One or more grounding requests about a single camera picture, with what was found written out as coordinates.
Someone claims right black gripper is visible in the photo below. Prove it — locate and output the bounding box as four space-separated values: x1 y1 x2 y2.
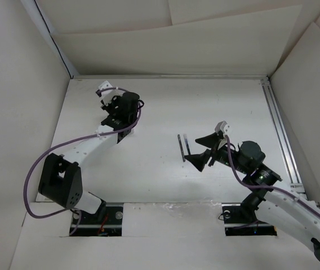
184 132 249 174

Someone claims black blue pen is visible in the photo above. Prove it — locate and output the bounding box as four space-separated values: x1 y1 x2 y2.
177 133 191 162

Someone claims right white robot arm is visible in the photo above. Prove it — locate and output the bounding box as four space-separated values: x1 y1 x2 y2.
184 132 320 262

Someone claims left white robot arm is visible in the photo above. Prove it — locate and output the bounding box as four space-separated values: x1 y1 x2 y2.
38 87 144 223

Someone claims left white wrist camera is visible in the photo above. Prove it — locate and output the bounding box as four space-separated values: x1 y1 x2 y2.
96 80 119 106

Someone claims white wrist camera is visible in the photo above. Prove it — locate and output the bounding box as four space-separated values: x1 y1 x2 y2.
215 120 232 141
96 80 119 106

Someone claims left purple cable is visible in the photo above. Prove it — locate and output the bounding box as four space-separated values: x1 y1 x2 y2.
23 87 144 236

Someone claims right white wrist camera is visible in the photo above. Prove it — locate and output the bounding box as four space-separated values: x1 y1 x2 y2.
215 120 232 141

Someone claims aluminium rail right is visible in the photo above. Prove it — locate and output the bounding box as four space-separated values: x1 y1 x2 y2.
260 76 302 184

